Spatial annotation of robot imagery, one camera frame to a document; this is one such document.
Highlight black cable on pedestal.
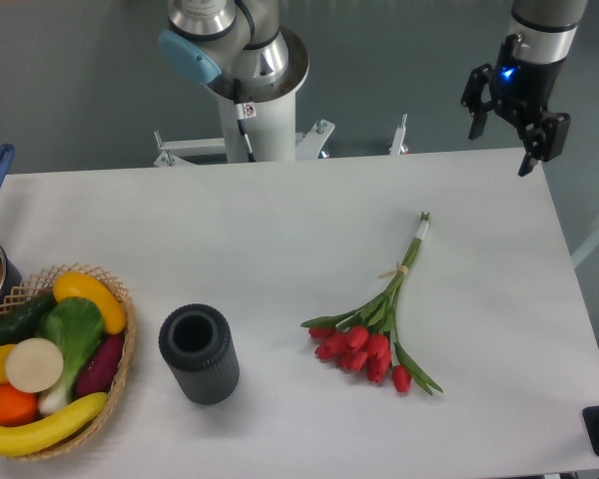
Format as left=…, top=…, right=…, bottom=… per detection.
left=232, top=78, right=258, bottom=164

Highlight white metal table frame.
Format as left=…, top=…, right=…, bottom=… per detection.
left=152, top=113, right=410, bottom=168

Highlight red tulip bouquet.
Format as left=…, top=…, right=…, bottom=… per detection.
left=300, top=213, right=443, bottom=395

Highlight yellow squash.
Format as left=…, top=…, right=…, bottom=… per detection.
left=52, top=270, right=127, bottom=334

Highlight dark green cucumber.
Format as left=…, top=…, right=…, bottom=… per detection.
left=0, top=291, right=57, bottom=346

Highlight green bok choy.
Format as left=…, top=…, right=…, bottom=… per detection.
left=35, top=297, right=104, bottom=416

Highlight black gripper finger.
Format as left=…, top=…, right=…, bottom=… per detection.
left=460, top=64, right=492, bottom=140
left=518, top=111, right=571, bottom=177

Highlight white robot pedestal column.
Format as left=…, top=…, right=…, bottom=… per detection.
left=216, top=93, right=296, bottom=163

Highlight purple sweet potato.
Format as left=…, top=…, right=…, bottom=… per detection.
left=75, top=335, right=124, bottom=398

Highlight woven wicker basket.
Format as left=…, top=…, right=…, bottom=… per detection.
left=0, top=263, right=137, bottom=460

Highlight dark grey ribbed vase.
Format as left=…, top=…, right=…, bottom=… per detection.
left=159, top=303, right=240, bottom=405

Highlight orange fruit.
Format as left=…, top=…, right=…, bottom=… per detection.
left=0, top=384, right=38, bottom=427

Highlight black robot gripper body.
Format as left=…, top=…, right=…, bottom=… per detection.
left=489, top=34, right=564, bottom=133

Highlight silver robot arm base joint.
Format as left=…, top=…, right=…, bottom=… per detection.
left=159, top=1, right=309, bottom=103

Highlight yellow banana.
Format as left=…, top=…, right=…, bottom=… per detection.
left=0, top=392, right=108, bottom=458

